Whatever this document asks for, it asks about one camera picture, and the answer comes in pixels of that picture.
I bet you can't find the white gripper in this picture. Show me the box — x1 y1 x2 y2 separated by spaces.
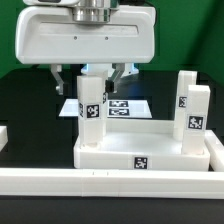
15 5 156 95

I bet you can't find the white right fence bar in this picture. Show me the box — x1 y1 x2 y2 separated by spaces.
205 130 224 172

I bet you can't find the white left fence piece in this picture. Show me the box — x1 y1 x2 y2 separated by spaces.
0 126 8 152

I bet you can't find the white fence bar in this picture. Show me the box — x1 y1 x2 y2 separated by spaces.
205 130 224 172
0 168 224 199

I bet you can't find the tag sheet on table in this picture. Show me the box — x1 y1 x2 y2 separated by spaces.
59 99 152 119

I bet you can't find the white front fence bar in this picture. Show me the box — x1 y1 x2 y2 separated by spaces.
0 168 224 199

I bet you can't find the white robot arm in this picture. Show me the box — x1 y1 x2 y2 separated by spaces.
15 0 156 92

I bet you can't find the white desk top tray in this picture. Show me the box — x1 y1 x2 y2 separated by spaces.
74 118 210 171

